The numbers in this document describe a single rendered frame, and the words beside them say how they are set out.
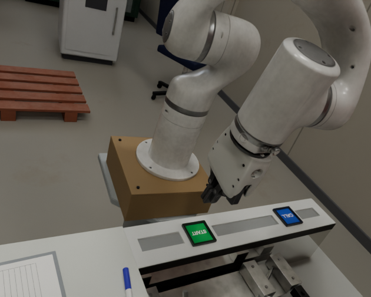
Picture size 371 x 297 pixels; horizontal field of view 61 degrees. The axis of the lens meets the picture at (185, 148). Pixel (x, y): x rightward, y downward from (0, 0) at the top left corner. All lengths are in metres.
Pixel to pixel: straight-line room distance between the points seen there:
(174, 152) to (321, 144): 2.19
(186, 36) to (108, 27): 3.21
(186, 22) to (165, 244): 0.45
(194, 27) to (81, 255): 0.49
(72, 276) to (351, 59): 0.53
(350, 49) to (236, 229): 0.43
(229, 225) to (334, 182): 2.17
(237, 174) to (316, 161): 2.46
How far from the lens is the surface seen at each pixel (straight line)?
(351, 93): 0.51
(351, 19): 0.49
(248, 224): 0.77
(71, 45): 3.92
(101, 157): 1.04
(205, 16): 0.71
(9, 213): 2.00
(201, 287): 0.71
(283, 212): 0.85
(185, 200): 0.87
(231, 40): 0.74
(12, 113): 2.71
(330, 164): 2.87
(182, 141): 0.83
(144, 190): 0.81
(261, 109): 0.45
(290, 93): 0.43
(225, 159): 0.54
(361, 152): 2.71
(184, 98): 0.78
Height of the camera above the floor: 1.44
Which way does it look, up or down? 31 degrees down
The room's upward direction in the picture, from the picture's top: 19 degrees clockwise
